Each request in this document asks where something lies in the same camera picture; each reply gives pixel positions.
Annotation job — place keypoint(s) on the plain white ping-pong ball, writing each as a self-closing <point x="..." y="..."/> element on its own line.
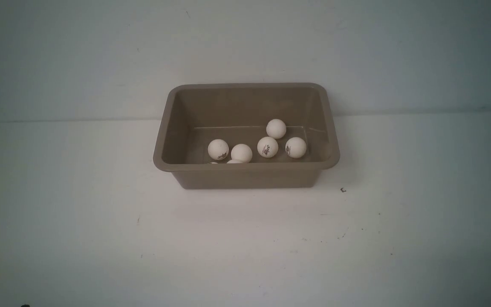
<point x="276" y="129"/>

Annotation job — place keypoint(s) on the white ping-pong ball with logo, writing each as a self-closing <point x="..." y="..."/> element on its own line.
<point x="296" y="147"/>

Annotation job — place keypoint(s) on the brown plastic bin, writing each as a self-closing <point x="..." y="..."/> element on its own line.
<point x="194" y="115"/>

